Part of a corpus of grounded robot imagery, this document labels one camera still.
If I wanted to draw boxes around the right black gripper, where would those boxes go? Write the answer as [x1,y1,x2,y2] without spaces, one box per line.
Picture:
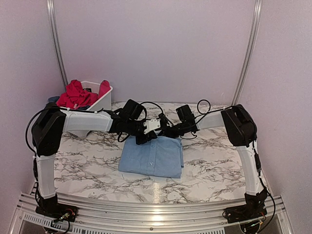
[156,121,187,141]

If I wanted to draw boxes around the light blue button shirt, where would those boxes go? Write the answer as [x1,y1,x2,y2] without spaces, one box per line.
[118,136,184,178]

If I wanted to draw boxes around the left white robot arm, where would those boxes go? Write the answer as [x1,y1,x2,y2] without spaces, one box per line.
[25,99,161,217]

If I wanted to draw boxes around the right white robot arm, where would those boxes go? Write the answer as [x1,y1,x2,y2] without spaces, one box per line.
[161,104,268,218]

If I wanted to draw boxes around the white plastic laundry bin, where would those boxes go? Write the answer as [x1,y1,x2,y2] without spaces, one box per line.
[65,80,114,138]

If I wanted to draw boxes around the red garment in bin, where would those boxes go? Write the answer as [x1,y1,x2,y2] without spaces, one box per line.
[56,80,110,109]

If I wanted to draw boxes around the dark blue garment in bin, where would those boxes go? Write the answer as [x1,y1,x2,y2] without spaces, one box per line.
[48,96,91,110]

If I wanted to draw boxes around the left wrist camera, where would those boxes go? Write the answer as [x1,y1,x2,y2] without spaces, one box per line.
[143,119,161,134]

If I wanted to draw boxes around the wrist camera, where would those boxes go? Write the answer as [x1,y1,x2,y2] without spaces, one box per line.
[158,113,170,129]
[143,119,161,134]

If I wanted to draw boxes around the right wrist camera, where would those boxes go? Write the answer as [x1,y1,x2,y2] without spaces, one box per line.
[158,113,170,129]

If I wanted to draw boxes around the front aluminium rail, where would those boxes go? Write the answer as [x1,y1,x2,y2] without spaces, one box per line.
[7,194,294,234]

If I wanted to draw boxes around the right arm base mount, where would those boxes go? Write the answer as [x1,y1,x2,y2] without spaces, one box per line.
[222,205,267,223]

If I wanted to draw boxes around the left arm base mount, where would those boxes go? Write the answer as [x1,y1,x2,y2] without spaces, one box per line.
[36,203,78,222]

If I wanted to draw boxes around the right aluminium frame post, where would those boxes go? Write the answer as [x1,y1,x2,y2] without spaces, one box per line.
[231,0,263,105]

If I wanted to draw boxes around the aluminium frame post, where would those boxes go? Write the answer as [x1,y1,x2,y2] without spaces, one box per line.
[231,0,263,105]
[46,0,68,88]

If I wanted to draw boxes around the left aluminium frame post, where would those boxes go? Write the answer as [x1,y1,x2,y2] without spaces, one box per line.
[46,0,68,88]

